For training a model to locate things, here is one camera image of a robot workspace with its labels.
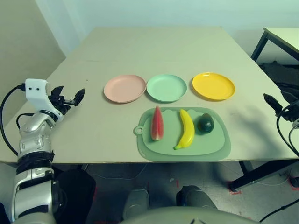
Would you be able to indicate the pink plastic plate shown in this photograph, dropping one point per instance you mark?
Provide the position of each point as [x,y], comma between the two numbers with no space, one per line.
[125,88]

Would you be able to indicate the yellow plastic plate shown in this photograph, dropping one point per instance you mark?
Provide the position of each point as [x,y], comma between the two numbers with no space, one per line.
[213,86]

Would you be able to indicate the beige side table black legs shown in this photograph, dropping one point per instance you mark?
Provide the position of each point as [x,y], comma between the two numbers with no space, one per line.
[285,37]

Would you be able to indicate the red watermelon slice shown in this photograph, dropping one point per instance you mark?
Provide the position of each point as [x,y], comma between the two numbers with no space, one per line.
[157,126]

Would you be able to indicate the yellow toy banana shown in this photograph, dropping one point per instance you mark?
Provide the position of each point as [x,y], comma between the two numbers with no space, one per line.
[188,130]

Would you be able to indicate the grey robot torso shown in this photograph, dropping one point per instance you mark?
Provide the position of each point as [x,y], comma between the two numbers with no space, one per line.
[187,217]

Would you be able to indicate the black main table leg frame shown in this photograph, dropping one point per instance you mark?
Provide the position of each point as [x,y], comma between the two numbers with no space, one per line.
[257,177]

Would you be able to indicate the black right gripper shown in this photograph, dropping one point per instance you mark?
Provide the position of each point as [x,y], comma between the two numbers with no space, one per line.
[292,112]

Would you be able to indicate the grey robot left knee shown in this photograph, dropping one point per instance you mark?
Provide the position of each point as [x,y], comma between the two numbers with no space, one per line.
[136,203]

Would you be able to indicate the red floor tape mark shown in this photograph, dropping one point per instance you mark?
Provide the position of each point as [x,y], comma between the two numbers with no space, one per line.
[234,192]

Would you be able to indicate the dark green avocado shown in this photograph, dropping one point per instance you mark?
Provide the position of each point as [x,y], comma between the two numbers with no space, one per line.
[206,124]

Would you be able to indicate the mint green plastic plate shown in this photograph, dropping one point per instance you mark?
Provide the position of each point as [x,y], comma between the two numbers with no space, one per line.
[166,88]

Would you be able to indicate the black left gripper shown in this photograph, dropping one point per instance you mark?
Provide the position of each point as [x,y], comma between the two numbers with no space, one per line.
[59,105]

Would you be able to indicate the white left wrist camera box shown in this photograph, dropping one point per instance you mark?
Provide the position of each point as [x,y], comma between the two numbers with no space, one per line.
[36,91]

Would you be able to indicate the grey robot knee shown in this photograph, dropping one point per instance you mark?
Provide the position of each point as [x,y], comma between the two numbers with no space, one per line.
[136,203]
[196,198]

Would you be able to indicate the grey robot right knee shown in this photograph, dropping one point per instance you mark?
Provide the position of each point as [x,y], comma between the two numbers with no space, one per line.
[196,198]

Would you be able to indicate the green silicone cutting mat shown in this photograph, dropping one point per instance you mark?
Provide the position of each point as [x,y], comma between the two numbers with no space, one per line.
[205,147]

